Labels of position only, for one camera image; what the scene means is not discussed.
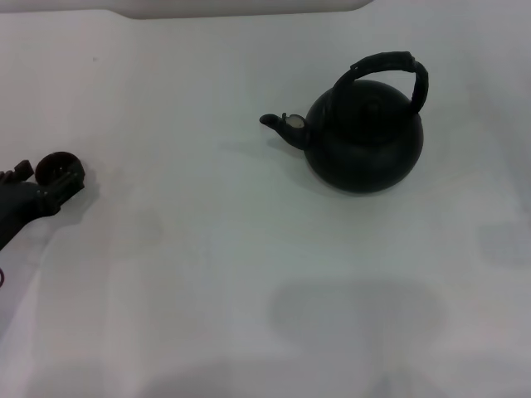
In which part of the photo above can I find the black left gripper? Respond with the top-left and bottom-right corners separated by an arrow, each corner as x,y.
0,159 -> 86,252

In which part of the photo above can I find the small dark teacup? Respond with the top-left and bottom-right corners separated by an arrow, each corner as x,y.
35,151 -> 86,187

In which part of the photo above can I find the black round teapot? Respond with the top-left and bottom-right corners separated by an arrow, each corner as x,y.
259,51 -> 431,194

